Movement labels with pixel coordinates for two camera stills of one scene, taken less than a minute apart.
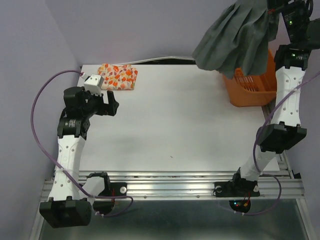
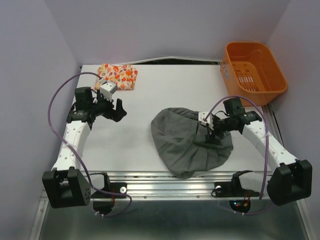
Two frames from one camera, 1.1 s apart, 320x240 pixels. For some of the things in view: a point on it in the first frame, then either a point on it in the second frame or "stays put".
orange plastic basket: (253, 91) stays put
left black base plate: (116, 189) stays put
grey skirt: (238, 41) -> (181, 141)
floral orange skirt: (117, 77) stays put
